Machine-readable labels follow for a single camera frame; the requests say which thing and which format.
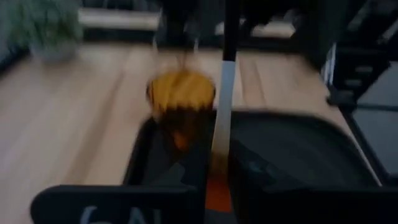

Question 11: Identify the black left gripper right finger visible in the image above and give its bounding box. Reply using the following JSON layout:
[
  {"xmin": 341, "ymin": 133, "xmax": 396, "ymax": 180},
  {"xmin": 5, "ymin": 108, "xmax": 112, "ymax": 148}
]
[{"xmin": 229, "ymin": 185, "xmax": 398, "ymax": 224}]

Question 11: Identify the small green potted plant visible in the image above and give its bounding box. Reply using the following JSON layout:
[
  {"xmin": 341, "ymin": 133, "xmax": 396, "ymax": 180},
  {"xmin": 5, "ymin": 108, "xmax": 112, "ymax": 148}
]
[{"xmin": 6, "ymin": 0, "xmax": 85, "ymax": 60}]

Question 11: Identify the amber ribbed glass cup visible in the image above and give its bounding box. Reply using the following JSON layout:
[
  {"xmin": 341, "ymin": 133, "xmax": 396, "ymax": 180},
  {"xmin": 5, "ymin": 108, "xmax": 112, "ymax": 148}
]
[{"xmin": 146, "ymin": 68, "xmax": 218, "ymax": 151}]

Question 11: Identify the black rectangular tray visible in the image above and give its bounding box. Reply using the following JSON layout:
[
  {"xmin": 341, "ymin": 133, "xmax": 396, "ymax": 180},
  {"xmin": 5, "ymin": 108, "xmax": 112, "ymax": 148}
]
[{"xmin": 123, "ymin": 108, "xmax": 386, "ymax": 194}]

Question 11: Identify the fork with red-orange handle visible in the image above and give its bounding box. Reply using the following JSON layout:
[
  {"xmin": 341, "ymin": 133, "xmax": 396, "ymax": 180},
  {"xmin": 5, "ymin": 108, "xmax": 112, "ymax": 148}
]
[{"xmin": 205, "ymin": 58, "xmax": 239, "ymax": 214}]

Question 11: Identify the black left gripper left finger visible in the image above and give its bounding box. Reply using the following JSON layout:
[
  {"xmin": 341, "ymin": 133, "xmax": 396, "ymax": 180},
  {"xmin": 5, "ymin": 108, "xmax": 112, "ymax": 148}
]
[{"xmin": 29, "ymin": 183, "xmax": 205, "ymax": 224}]

